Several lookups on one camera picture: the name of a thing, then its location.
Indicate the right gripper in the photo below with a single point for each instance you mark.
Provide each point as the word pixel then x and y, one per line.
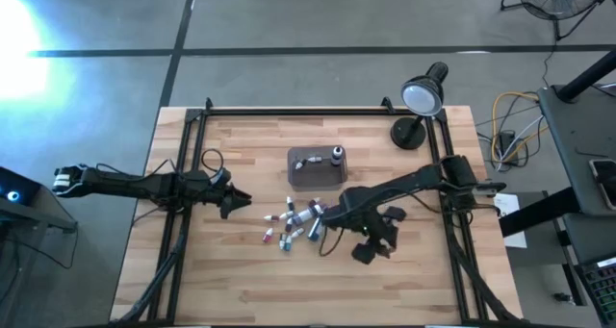
pixel 361 219

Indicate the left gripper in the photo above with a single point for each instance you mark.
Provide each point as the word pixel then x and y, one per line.
pixel 207 191

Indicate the small red food coloring bottle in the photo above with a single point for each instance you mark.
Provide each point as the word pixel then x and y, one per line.
pixel 272 218
pixel 267 235

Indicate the large blue food coloring bottle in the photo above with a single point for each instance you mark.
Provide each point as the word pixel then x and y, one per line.
pixel 315 232

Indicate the small maroon food coloring bottle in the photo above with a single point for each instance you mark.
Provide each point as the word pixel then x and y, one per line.
pixel 314 202

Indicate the small white food coloring bottle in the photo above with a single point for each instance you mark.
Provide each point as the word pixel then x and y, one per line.
pixel 286 215
pixel 315 159

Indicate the purple and white box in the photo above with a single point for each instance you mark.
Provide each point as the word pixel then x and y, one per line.
pixel 305 216

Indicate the small dark food coloring bottle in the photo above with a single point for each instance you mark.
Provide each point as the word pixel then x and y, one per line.
pixel 290 204
pixel 289 224

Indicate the small black food coloring bottle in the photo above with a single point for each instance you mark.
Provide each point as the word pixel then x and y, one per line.
pixel 299 164
pixel 282 241

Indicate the large black food coloring bottle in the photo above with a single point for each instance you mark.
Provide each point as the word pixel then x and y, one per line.
pixel 337 156

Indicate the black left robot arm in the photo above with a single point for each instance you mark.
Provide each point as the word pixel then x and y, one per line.
pixel 125 184

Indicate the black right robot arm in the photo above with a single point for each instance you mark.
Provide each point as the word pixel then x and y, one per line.
pixel 409 181

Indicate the grey translucent plastic bin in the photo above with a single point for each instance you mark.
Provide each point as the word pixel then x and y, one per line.
pixel 317 176

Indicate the black desk lamp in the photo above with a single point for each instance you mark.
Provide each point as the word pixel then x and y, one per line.
pixel 422 96

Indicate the white paper sheet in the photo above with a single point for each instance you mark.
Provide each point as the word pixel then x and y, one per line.
pixel 507 204

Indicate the black power strip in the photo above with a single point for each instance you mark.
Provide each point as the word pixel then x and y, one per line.
pixel 506 143

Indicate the black side table beam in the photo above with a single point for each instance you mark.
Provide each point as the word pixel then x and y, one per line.
pixel 539 212

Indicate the black metal stand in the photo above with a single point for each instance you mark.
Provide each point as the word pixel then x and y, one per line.
pixel 48 217

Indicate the small black floor object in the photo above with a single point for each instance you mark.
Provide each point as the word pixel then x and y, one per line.
pixel 560 297

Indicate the black box with blue light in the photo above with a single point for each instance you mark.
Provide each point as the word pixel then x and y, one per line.
pixel 19 184

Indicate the grey side table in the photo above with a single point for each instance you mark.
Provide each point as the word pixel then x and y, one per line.
pixel 568 140

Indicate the black hex key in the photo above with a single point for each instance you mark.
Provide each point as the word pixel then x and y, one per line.
pixel 592 154

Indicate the smartphone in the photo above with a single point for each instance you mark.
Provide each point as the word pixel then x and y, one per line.
pixel 607 179

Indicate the black keyboard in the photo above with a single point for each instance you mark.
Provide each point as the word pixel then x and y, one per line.
pixel 601 289

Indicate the black round pole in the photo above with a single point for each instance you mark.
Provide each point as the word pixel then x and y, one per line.
pixel 587 78

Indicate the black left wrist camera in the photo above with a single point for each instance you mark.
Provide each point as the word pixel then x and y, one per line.
pixel 219 176

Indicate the black aluminium table frame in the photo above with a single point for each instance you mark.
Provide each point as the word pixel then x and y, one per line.
pixel 313 111

